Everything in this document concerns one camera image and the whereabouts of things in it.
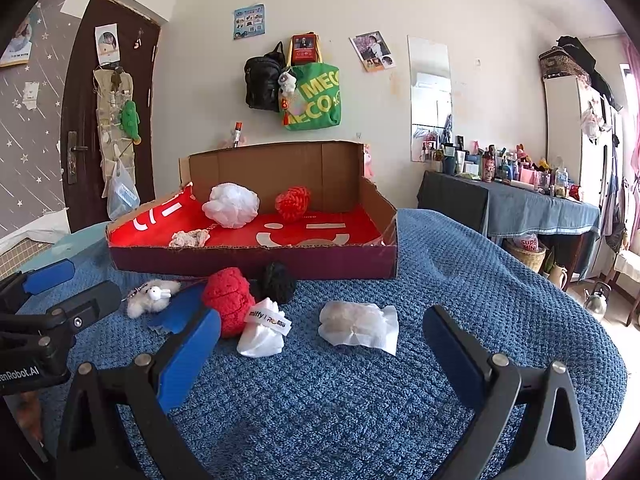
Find dark grey cloth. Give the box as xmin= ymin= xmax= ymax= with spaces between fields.
xmin=416 ymin=170 xmax=490 ymax=237

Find wall mirror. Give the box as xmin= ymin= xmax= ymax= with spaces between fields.
xmin=407 ymin=36 xmax=453 ymax=163

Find cream jug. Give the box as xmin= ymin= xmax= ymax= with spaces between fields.
xmin=546 ymin=261 xmax=569 ymax=292

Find metal door handle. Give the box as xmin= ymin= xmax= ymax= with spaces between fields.
xmin=66 ymin=131 xmax=90 ymax=185

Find patterned suitcase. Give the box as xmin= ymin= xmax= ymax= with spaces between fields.
xmin=538 ymin=45 xmax=593 ymax=80

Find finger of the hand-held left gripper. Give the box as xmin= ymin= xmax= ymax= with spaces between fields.
xmin=0 ymin=280 xmax=123 ymax=376
xmin=0 ymin=258 xmax=76 ymax=313

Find red crochet ball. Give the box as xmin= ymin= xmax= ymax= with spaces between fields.
xmin=274 ymin=186 xmax=312 ymax=222

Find black backpack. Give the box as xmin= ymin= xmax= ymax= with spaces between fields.
xmin=243 ymin=41 xmax=288 ymax=112

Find white non-woven packet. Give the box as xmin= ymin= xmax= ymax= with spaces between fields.
xmin=318 ymin=300 xmax=400 ymax=357

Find white mesh bath pouf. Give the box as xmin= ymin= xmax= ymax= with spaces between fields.
xmin=201 ymin=183 xmax=261 ymax=229

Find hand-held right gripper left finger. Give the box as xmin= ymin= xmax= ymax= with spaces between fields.
xmin=56 ymin=305 xmax=222 ymax=480

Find red knitted plush with tag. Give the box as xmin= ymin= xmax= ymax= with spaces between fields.
xmin=201 ymin=267 xmax=294 ymax=339

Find table with blue cloth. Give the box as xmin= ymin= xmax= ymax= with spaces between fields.
xmin=485 ymin=180 xmax=601 ymax=281

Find grid cutting mat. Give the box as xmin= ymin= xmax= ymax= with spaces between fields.
xmin=0 ymin=240 xmax=53 ymax=281

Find black clothes pile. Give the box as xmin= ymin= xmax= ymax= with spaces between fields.
xmin=556 ymin=35 xmax=623 ymax=111

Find wicker basket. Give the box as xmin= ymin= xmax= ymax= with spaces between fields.
xmin=502 ymin=237 xmax=547 ymax=274

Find teal bed sheet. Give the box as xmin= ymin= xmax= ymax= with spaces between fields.
xmin=50 ymin=222 xmax=118 ymax=261

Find red and yellow bag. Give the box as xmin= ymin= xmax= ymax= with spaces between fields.
xmin=286 ymin=32 xmax=321 ymax=66

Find cream crochet scrunchie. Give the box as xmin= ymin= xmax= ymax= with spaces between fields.
xmin=168 ymin=229 xmax=211 ymax=249

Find white plush toy keychain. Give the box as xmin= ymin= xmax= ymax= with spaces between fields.
xmin=125 ymin=279 xmax=182 ymax=319

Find green tote bag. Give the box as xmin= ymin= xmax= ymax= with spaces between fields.
xmin=282 ymin=62 xmax=342 ymax=132

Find framed wall picture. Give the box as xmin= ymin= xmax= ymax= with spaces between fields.
xmin=0 ymin=9 xmax=35 ymax=68

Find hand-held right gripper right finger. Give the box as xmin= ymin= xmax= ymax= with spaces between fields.
xmin=422 ymin=305 xmax=587 ymax=480

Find black pompom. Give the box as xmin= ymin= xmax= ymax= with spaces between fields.
xmin=250 ymin=261 xmax=297 ymax=306

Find white paper sheet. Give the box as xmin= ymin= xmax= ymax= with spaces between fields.
xmin=0 ymin=207 xmax=71 ymax=256

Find metal kettle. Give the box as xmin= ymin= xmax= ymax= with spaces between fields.
xmin=582 ymin=281 xmax=612 ymax=322

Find white plastic bag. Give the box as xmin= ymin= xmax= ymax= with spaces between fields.
xmin=106 ymin=160 xmax=141 ymax=221

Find dark brown door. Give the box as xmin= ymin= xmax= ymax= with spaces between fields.
xmin=60 ymin=0 xmax=163 ymax=233

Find blue wall poster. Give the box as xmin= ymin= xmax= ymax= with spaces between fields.
xmin=232 ymin=4 xmax=266 ymax=41

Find photo collage wall poster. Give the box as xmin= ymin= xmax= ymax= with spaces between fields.
xmin=349 ymin=31 xmax=396 ymax=72

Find hanging clothes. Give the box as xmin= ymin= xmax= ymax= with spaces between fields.
xmin=580 ymin=85 xmax=631 ymax=251

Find photo print on door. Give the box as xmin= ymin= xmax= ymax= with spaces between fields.
xmin=95 ymin=23 xmax=120 ymax=66

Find beige hanging door organizer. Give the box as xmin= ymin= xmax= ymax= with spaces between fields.
xmin=93 ymin=66 xmax=137 ymax=198

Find brown cardboard box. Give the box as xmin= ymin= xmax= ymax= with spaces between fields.
xmin=105 ymin=140 xmax=399 ymax=281

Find white wardrobe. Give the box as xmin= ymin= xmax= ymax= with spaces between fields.
xmin=544 ymin=75 xmax=623 ymax=261

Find green plush toy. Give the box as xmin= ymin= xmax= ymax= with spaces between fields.
xmin=120 ymin=100 xmax=143 ymax=146

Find red printed bag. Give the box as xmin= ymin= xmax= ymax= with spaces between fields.
xmin=107 ymin=185 xmax=388 ymax=250

